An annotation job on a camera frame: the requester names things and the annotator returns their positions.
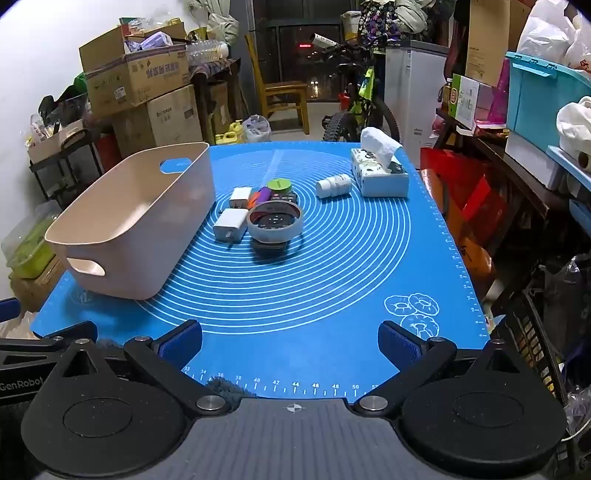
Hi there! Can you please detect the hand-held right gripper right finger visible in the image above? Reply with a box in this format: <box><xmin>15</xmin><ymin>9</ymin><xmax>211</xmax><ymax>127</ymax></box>
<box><xmin>353</xmin><ymin>322</ymin><xmax>528</xmax><ymax>418</ymax></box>

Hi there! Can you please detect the black plastic crate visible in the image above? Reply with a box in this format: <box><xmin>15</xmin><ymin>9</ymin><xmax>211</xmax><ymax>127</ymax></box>
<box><xmin>489</xmin><ymin>258</ymin><xmax>591</xmax><ymax>462</ymax></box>

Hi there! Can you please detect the grey plastic bag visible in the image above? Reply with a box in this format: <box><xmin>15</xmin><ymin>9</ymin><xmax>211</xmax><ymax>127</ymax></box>
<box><xmin>242</xmin><ymin>114</ymin><xmax>272</xmax><ymax>144</ymax></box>

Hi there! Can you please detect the flat brown cardboard box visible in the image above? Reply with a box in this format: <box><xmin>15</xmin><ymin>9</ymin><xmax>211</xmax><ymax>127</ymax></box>
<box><xmin>465</xmin><ymin>0</ymin><xmax>532</xmax><ymax>88</ymax></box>

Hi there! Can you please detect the taped cardboard box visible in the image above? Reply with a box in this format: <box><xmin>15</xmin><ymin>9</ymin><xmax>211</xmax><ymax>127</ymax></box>
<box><xmin>9</xmin><ymin>256</ymin><xmax>66</xmax><ymax>315</ymax></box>

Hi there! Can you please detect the beige box with handle cutout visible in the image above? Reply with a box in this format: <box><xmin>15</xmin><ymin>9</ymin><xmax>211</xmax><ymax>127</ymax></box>
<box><xmin>28</xmin><ymin>120</ymin><xmax>86</xmax><ymax>163</ymax></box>

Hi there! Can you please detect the dark wooden table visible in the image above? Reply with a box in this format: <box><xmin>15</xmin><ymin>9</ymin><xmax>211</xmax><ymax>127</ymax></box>
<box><xmin>436</xmin><ymin>108</ymin><xmax>559</xmax><ymax>222</ymax></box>

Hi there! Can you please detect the white freezer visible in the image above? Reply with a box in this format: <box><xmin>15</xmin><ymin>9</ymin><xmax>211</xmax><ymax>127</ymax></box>
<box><xmin>384</xmin><ymin>39</ymin><xmax>450</xmax><ymax>169</ymax></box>

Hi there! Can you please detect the teal storage bin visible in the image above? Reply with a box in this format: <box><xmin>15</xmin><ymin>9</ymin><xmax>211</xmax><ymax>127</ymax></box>
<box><xmin>505</xmin><ymin>51</ymin><xmax>591</xmax><ymax>153</ymax></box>

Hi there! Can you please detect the green black bicycle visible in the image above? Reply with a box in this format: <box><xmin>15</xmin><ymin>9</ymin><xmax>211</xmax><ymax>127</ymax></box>
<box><xmin>322</xmin><ymin>32</ymin><xmax>400</xmax><ymax>144</ymax></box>

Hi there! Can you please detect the tall printed cardboard box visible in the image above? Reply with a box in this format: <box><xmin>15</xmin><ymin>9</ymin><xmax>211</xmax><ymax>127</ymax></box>
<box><xmin>113</xmin><ymin>85</ymin><xmax>204</xmax><ymax>160</ymax></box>

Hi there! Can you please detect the crumpled white plastic bag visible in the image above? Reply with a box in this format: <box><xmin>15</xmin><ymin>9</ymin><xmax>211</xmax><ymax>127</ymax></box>
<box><xmin>556</xmin><ymin>96</ymin><xmax>591</xmax><ymax>174</ymax></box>

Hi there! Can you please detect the beige plastic basket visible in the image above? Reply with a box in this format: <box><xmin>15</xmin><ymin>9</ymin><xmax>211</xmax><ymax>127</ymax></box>
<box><xmin>45</xmin><ymin>142</ymin><xmax>217</xmax><ymax>301</ymax></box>

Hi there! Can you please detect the white pill bottle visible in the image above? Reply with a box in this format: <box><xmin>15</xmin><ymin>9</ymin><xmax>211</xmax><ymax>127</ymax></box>
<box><xmin>316</xmin><ymin>174</ymin><xmax>352</xmax><ymax>199</ymax></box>

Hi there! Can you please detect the black remote control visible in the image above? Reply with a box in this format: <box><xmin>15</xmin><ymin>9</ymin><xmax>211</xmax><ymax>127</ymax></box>
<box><xmin>252</xmin><ymin>193</ymin><xmax>300</xmax><ymax>260</ymax></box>

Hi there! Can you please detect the green white carton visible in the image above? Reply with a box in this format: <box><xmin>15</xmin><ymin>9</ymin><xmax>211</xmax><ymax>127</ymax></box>
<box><xmin>450</xmin><ymin>74</ymin><xmax>495</xmax><ymax>131</ymax></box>

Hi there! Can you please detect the open cardboard box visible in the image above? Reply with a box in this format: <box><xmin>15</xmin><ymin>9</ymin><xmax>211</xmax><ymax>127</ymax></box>
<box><xmin>78</xmin><ymin>23</ymin><xmax>191</xmax><ymax>118</ymax></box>

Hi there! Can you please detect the red paper bag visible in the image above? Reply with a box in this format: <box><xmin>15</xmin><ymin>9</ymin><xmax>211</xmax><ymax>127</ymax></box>
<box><xmin>419</xmin><ymin>148</ymin><xmax>509</xmax><ymax>250</ymax></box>

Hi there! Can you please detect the clear tape roll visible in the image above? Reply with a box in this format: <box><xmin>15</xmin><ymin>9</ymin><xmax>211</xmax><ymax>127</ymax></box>
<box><xmin>246</xmin><ymin>202</ymin><xmax>305</xmax><ymax>242</ymax></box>

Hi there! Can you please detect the clear plastic bottle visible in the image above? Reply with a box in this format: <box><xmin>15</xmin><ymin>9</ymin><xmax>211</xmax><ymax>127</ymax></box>
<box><xmin>185</xmin><ymin>39</ymin><xmax>230</xmax><ymax>65</ymax></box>

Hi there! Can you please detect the large white plastic bag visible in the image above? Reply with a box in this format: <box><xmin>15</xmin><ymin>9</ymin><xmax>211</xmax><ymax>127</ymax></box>
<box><xmin>516</xmin><ymin>0</ymin><xmax>591</xmax><ymax>70</ymax></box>

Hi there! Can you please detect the pink plastic container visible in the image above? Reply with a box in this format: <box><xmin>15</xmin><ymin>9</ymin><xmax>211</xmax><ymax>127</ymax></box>
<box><xmin>488</xmin><ymin>58</ymin><xmax>511</xmax><ymax>123</ymax></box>

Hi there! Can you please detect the black utility cart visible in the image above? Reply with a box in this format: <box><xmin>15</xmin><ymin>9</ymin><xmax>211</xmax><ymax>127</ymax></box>
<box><xmin>28</xmin><ymin>129</ymin><xmax>105</xmax><ymax>208</ymax></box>

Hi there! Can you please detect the green food container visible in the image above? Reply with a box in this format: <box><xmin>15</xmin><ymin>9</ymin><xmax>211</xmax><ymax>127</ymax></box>
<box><xmin>1</xmin><ymin>200</ymin><xmax>63</xmax><ymax>280</ymax></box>

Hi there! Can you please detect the yellow detergent jug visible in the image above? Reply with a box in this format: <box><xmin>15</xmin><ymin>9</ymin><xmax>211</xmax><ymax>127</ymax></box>
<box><xmin>215</xmin><ymin>119</ymin><xmax>245</xmax><ymax>145</ymax></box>

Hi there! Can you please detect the large white charger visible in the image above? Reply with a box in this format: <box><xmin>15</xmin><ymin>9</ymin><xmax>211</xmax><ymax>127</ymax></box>
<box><xmin>213</xmin><ymin>209</ymin><xmax>250</xmax><ymax>244</ymax></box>

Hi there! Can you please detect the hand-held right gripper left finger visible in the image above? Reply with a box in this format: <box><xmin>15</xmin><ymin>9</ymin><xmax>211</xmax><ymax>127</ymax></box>
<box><xmin>50</xmin><ymin>322</ymin><xmax>229</xmax><ymax>417</ymax></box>

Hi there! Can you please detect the white tissue box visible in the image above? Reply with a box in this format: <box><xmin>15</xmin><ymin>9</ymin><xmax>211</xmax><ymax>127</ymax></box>
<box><xmin>350</xmin><ymin>127</ymin><xmax>410</xmax><ymax>198</ymax></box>

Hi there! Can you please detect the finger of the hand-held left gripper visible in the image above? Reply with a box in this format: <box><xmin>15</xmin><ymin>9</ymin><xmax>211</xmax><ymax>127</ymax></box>
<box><xmin>0</xmin><ymin>320</ymin><xmax>99</xmax><ymax>370</ymax></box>

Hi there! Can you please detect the wooden chair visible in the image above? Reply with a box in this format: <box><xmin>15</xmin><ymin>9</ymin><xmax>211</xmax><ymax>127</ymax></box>
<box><xmin>245</xmin><ymin>34</ymin><xmax>310</xmax><ymax>136</ymax></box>

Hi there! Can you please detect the blue silicone mat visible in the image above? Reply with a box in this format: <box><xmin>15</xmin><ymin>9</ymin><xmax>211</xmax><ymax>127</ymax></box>
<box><xmin>31</xmin><ymin>142</ymin><xmax>491</xmax><ymax>400</ymax></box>

